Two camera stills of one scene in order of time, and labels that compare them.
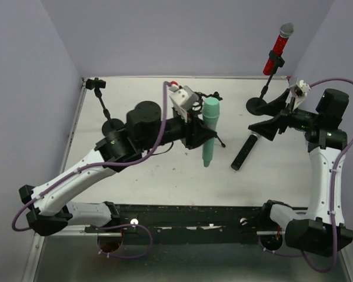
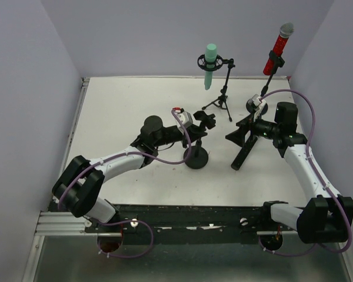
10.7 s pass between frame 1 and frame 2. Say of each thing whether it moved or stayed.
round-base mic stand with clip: stayed
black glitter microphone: stayed
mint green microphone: moved
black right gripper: moved
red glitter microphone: stayed
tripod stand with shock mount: moved
